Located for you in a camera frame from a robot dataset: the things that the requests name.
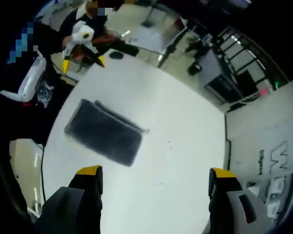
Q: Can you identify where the grey towel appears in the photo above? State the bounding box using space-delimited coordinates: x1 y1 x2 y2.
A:
64 98 150 168

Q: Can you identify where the grey metal shelf unit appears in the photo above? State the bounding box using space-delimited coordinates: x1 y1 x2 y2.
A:
245 170 293 224

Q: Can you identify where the white office desk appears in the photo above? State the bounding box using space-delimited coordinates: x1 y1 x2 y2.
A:
130 14 188 69

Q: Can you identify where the black office chair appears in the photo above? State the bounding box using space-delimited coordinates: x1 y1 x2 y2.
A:
185 34 212 76

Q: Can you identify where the grey office desk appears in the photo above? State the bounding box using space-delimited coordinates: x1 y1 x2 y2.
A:
204 73 245 105

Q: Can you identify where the black cable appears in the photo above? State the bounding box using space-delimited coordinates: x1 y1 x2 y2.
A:
40 143 46 216

